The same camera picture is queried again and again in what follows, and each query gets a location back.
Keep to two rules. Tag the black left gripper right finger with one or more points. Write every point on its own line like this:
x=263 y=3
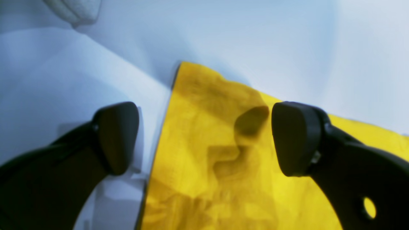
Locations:
x=367 y=187

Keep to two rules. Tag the white cloth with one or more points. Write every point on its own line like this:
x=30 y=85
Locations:
x=75 y=12

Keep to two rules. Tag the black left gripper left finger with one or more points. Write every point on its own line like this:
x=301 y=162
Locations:
x=46 y=188

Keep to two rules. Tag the yellow T-shirt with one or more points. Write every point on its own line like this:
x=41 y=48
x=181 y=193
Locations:
x=216 y=168

